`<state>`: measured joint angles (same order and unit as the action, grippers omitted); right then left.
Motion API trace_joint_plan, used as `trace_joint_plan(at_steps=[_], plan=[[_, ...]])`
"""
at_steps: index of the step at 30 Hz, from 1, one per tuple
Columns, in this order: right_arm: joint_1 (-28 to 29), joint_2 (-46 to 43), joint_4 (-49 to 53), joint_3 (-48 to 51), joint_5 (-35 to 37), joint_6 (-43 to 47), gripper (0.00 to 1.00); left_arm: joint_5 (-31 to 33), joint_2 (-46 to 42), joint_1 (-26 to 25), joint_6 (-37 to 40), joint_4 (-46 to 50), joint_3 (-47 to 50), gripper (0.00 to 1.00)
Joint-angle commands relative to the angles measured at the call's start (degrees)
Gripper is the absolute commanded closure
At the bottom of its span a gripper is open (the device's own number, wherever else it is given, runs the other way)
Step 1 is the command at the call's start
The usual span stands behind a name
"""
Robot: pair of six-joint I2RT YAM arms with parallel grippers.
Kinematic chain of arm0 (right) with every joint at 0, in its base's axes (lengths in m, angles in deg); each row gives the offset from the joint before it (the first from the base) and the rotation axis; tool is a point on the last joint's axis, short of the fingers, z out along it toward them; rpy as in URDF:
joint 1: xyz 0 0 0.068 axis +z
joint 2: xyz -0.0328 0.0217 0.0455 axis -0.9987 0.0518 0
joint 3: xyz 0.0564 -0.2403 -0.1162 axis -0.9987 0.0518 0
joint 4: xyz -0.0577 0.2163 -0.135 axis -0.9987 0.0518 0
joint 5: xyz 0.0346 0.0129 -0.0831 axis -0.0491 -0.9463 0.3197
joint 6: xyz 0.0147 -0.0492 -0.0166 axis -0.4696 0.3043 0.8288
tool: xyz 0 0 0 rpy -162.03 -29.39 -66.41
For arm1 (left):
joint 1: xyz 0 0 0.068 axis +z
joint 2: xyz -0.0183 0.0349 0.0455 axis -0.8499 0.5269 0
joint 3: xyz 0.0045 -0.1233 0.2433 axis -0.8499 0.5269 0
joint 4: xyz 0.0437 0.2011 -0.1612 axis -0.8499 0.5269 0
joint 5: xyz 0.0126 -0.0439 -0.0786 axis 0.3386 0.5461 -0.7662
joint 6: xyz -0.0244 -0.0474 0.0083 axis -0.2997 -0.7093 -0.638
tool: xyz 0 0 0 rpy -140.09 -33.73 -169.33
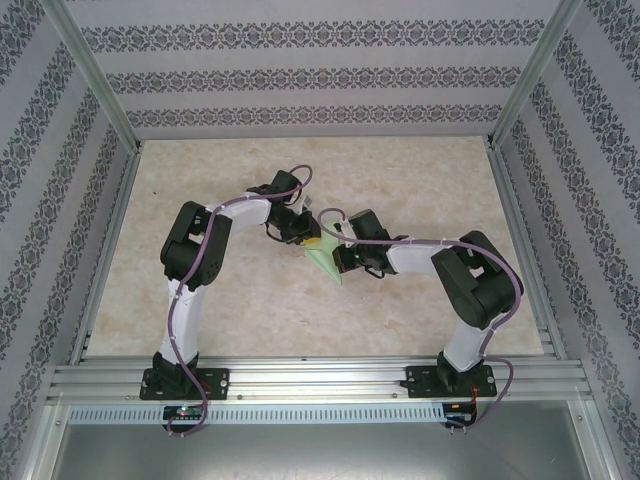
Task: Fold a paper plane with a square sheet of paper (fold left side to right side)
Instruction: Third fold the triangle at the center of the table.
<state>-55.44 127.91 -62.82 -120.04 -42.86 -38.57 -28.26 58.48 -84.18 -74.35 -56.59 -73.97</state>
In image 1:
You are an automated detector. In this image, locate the small black controller board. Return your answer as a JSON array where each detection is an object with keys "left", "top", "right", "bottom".
[
  {"left": 162, "top": 404, "right": 207, "bottom": 421},
  {"left": 443, "top": 401, "right": 479, "bottom": 420}
]

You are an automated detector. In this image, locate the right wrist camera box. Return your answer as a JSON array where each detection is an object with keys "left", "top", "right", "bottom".
[{"left": 335, "top": 215, "right": 355, "bottom": 250}]

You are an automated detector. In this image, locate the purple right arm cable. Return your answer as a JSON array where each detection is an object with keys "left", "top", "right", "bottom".
[{"left": 318, "top": 207, "right": 526, "bottom": 435}]

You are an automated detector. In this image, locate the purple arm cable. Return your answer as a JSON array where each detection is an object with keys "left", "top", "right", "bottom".
[
  {"left": 166, "top": 164, "right": 316, "bottom": 439},
  {"left": 318, "top": 207, "right": 526, "bottom": 435}
]

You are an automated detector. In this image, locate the aluminium mounting rail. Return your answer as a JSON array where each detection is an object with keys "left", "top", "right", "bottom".
[{"left": 47, "top": 355, "right": 591, "bottom": 401}]

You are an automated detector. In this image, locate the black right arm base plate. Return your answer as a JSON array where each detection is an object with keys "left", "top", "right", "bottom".
[{"left": 406, "top": 364, "right": 497, "bottom": 400}]

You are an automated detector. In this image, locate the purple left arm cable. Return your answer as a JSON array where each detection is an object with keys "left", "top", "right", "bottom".
[{"left": 166, "top": 164, "right": 316, "bottom": 439}]

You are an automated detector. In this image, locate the aluminium frame side rail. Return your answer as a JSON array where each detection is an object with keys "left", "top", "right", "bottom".
[
  {"left": 68, "top": 142, "right": 146, "bottom": 365},
  {"left": 487, "top": 142, "right": 567, "bottom": 360}
]

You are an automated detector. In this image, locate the slotted grey cable duct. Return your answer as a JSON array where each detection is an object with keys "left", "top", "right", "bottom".
[{"left": 67, "top": 403, "right": 447, "bottom": 426}]

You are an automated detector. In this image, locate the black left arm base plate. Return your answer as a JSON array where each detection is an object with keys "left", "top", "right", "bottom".
[{"left": 141, "top": 367, "right": 230, "bottom": 402}]

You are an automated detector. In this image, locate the aluminium frame post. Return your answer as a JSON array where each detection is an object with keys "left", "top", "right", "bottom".
[
  {"left": 487, "top": 0, "right": 586, "bottom": 151},
  {"left": 43, "top": 0, "right": 142, "bottom": 151},
  {"left": 569, "top": 399, "right": 631, "bottom": 480},
  {"left": 12, "top": 402, "right": 71, "bottom": 480}
]

